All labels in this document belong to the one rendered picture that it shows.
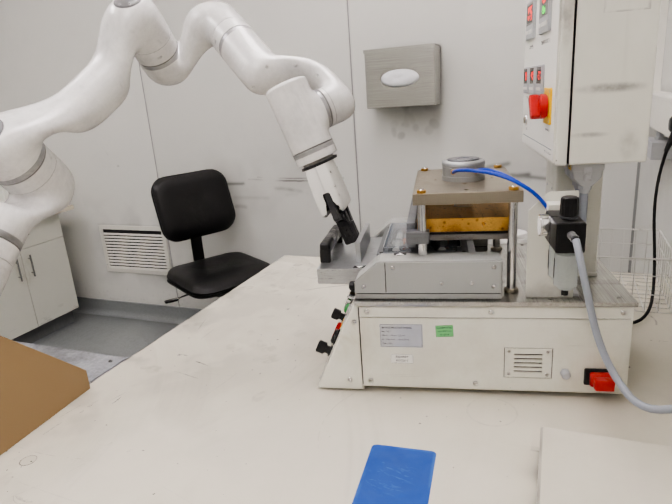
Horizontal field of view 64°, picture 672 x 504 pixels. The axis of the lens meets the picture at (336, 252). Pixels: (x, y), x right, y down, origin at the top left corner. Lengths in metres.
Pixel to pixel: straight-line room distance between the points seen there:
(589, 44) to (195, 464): 0.85
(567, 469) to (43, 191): 1.07
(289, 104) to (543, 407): 0.69
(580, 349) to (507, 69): 1.64
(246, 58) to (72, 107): 0.37
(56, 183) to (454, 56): 1.73
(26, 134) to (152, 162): 2.06
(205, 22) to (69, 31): 2.29
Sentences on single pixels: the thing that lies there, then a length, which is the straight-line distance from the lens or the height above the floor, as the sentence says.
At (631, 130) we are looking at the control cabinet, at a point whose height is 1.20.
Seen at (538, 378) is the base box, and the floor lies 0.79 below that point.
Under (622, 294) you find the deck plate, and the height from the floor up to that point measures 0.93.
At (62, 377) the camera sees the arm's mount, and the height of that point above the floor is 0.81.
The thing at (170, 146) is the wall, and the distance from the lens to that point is 3.14.
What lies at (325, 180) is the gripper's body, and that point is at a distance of 1.02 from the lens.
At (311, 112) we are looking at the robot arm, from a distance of 1.03.
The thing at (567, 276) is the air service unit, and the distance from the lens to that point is 0.84.
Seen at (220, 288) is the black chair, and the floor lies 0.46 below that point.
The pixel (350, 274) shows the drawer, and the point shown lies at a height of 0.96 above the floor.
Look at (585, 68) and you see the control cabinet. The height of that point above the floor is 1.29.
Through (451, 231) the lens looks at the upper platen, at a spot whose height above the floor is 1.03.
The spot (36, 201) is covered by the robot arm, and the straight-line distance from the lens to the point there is 1.26.
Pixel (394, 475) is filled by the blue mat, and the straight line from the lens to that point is 0.84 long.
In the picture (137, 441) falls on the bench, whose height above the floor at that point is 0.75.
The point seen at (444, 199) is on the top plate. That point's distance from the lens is 0.92.
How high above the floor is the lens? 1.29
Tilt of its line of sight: 17 degrees down
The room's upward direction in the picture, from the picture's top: 4 degrees counter-clockwise
